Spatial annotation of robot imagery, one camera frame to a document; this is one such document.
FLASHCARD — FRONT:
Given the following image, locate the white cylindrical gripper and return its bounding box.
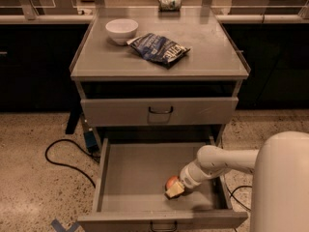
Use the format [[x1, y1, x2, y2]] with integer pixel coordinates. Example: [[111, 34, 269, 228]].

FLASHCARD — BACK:
[[165, 160, 210, 198]]

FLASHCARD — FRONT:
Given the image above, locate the red apple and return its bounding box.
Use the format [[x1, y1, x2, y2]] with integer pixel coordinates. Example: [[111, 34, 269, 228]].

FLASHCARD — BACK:
[[165, 176, 179, 190]]

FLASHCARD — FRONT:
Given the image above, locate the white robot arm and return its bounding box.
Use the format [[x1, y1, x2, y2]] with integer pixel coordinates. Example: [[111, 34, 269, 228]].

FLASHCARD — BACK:
[[165, 131, 309, 232]]

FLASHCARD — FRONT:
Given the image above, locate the open grey middle drawer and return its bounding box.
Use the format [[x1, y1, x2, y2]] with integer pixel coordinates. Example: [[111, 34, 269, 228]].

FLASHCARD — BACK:
[[78, 139, 248, 232]]

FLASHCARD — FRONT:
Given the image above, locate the closed grey top drawer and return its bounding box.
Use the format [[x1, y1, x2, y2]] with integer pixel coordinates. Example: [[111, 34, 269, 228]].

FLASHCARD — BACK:
[[81, 98, 239, 127]]

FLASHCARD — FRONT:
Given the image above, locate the grey drawer cabinet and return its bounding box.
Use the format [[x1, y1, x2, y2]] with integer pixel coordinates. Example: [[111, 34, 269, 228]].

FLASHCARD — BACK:
[[71, 7, 249, 143]]

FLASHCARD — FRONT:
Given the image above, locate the blue power adapter box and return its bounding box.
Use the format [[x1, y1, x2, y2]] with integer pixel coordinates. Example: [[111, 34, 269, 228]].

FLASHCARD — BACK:
[[84, 130, 98, 153]]

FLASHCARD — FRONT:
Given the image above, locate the blue tape floor mark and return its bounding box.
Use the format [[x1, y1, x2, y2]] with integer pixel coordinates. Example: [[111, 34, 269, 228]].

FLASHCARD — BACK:
[[50, 218, 81, 232]]

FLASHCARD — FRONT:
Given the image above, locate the blue chip bag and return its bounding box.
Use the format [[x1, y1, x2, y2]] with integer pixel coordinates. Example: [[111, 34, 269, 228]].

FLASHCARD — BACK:
[[126, 33, 190, 69]]

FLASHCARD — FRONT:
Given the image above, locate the white ceramic bowl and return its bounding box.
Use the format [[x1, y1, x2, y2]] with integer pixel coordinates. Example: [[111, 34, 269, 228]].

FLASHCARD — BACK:
[[105, 18, 139, 45]]

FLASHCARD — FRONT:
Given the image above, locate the green white soda can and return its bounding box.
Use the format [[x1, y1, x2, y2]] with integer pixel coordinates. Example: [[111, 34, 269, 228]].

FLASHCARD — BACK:
[[158, 0, 182, 11]]

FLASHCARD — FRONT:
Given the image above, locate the black middle drawer handle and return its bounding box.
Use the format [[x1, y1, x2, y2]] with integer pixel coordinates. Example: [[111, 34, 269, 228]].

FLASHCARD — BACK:
[[150, 221, 178, 232]]

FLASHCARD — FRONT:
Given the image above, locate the black drawer handle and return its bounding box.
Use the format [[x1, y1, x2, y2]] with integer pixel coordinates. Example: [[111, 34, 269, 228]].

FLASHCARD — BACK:
[[150, 221, 178, 232], [148, 106, 174, 115]]

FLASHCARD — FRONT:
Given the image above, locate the black cable on right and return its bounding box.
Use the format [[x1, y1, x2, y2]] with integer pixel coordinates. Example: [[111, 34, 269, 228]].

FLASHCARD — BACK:
[[225, 177, 253, 213]]

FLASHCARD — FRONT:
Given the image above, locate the black cable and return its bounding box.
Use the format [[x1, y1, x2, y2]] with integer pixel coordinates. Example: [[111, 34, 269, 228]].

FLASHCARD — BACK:
[[44, 138, 101, 189], [225, 177, 253, 213]]

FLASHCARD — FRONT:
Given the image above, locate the black top drawer handle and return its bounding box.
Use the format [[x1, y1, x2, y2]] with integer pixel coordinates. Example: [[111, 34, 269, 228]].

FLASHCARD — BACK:
[[148, 106, 174, 115]]

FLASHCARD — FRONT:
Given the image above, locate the black cable on left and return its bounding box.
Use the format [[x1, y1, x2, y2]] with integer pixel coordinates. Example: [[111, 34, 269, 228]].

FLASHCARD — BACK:
[[44, 138, 101, 189]]

